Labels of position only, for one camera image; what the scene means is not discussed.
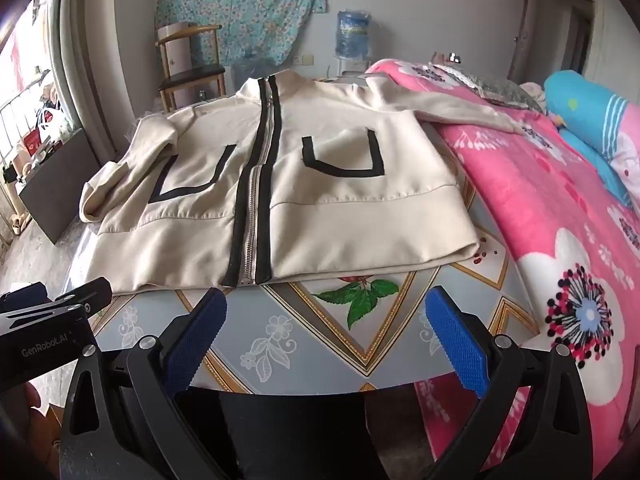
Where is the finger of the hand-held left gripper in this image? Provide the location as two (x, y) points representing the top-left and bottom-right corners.
(0, 282), (48, 317)
(50, 277), (114, 319)

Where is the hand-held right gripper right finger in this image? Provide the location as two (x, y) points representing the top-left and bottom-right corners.
(425, 285), (593, 480)

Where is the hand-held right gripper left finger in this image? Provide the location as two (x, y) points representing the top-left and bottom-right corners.
(60, 287), (236, 480)

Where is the beige zip jacket black trim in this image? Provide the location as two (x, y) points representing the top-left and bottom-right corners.
(80, 72), (526, 293)

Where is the dark flat board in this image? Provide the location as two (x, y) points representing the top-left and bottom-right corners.
(17, 127), (104, 246)

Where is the patterned fruit print tablecloth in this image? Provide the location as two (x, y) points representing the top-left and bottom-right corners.
(92, 145), (542, 397)

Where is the pink floral blanket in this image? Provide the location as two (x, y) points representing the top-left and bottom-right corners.
(365, 57), (640, 480)

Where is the wooden chair dark seat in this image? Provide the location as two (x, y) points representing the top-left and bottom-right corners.
(155, 24), (229, 113)

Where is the pale cardboard box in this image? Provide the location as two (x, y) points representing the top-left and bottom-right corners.
(166, 22), (202, 77)

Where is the grey lace cloth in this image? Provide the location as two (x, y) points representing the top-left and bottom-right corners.
(462, 67), (547, 112)

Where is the blue cartoon pillow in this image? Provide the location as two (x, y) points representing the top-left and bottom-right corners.
(542, 70), (640, 207)

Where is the white water dispenser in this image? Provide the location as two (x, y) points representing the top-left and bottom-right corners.
(332, 57), (369, 80)

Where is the blue water bottle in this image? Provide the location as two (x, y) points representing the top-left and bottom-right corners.
(336, 10), (372, 61)

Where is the teal floral wall cloth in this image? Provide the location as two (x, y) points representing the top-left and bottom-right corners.
(155, 0), (329, 67)

